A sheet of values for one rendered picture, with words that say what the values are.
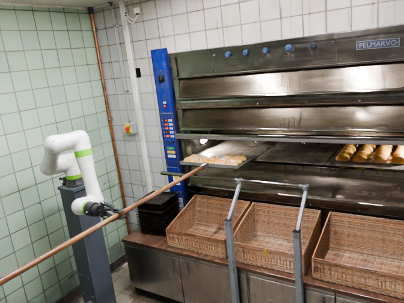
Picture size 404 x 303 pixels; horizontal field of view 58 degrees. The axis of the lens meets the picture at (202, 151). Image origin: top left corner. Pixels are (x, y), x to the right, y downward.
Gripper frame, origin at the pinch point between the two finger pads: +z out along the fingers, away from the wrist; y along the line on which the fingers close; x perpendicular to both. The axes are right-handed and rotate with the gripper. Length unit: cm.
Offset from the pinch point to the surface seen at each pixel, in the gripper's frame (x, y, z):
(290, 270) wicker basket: -68, 58, 79
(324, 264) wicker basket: -68, 48, 102
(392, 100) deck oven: -118, -47, 133
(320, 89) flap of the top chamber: -116, -56, 89
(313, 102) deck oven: -118, -47, 83
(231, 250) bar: -57, 46, 41
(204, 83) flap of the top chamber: -119, -64, -6
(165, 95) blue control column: -114, -56, -44
